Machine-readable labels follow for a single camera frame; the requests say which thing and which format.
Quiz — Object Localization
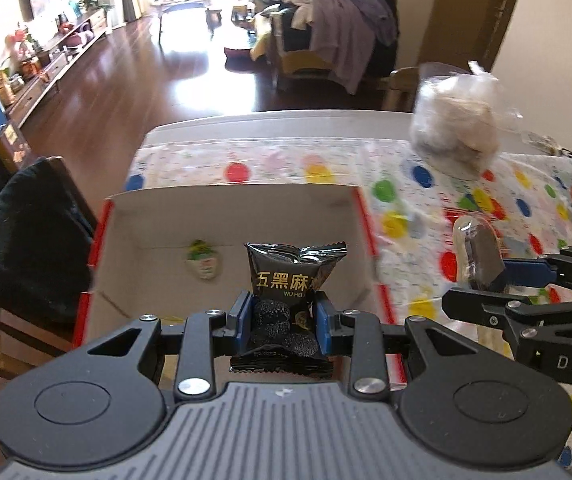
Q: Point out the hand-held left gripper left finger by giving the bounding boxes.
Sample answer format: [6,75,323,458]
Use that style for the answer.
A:
[83,290,255,401]

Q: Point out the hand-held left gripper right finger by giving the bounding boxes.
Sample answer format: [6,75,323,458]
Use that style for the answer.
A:
[314,291,467,401]

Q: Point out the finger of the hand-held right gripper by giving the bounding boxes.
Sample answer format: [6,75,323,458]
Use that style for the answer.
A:
[441,287,572,347]
[503,246,572,293]

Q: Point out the clear packet with dark snack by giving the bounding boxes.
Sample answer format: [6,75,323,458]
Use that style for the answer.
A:
[453,217,508,292]

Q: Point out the black snack packet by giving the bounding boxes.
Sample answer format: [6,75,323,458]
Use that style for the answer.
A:
[229,241,347,378]

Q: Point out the small green white candy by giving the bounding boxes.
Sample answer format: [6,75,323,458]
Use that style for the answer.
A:
[183,240,220,279]

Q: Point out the red cardboard box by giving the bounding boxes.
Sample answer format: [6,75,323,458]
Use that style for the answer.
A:
[73,183,409,393]

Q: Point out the small clear plastic bag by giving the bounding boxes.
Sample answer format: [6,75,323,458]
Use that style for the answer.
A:
[521,130,567,156]

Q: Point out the clear bag of food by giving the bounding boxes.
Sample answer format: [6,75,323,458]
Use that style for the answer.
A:
[410,62,503,178]

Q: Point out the white plastic bag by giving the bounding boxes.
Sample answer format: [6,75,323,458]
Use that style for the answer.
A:
[416,72,524,171]

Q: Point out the dark cloth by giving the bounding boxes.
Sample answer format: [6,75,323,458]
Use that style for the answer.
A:
[0,157,99,311]

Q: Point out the dark pet bed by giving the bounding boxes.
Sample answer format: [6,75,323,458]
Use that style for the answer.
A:
[223,45,259,63]

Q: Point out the sofa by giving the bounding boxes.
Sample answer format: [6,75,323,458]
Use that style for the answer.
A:
[248,0,399,96]

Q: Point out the brown cardboard box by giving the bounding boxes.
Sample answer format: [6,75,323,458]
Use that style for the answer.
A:
[0,120,31,176]

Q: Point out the purple grey garment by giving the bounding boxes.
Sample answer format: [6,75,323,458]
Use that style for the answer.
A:
[311,0,399,95]

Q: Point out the coffee table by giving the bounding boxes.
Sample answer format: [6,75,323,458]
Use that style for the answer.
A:
[151,0,214,41]

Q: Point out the wooden tv cabinet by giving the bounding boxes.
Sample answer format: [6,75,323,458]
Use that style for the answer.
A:
[3,5,111,126]

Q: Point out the red flowers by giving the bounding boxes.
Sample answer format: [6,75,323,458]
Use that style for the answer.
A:
[6,25,36,61]

